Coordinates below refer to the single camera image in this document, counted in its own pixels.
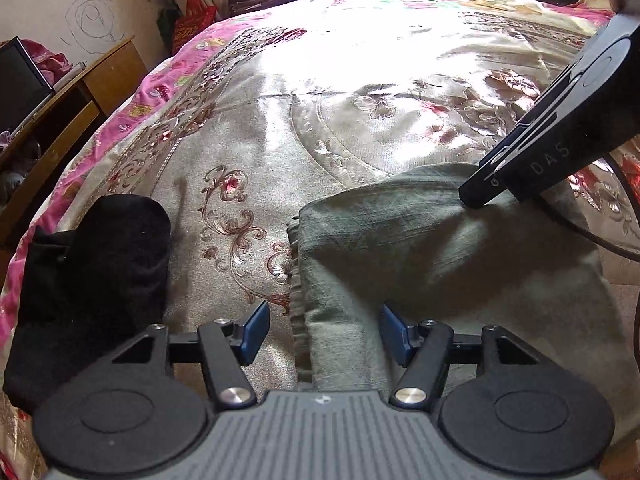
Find olive green pants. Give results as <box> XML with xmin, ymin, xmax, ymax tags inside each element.
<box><xmin>288</xmin><ymin>164</ymin><xmax>639</xmax><ymax>444</ymax></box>

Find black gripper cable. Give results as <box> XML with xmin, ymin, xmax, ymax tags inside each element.
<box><xmin>534</xmin><ymin>152</ymin><xmax>640</xmax><ymax>371</ymax></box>

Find black folded garment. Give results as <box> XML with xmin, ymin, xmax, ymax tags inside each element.
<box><xmin>3</xmin><ymin>194</ymin><xmax>171</xmax><ymax>414</ymax></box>

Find black television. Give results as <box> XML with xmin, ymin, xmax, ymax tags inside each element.
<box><xmin>0</xmin><ymin>37</ymin><xmax>54</xmax><ymax>132</ymax></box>

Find wooden tv cabinet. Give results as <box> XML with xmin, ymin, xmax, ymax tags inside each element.
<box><xmin>1</xmin><ymin>38</ymin><xmax>146</xmax><ymax>252</ymax></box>

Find red bag on floor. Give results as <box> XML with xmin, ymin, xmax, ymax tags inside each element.
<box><xmin>171</xmin><ymin>0</ymin><xmax>217</xmax><ymax>54</ymax></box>

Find pink cloth on television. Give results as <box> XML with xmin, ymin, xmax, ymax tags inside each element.
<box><xmin>21</xmin><ymin>38</ymin><xmax>73</xmax><ymax>86</ymax></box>

